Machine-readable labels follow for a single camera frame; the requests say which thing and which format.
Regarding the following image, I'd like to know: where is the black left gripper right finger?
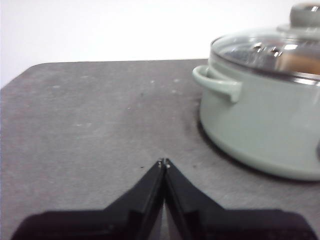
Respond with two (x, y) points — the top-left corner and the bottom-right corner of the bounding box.
(163, 157), (319, 240)

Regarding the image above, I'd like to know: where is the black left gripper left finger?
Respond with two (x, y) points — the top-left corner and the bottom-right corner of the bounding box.
(11, 157), (166, 240)

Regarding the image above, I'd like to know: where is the glass lid with green knob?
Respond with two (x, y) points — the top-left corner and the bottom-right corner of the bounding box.
(210, 1), (320, 85)

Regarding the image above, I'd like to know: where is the pale green electric steamer pot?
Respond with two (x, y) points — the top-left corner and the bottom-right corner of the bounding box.
(191, 57), (320, 181)

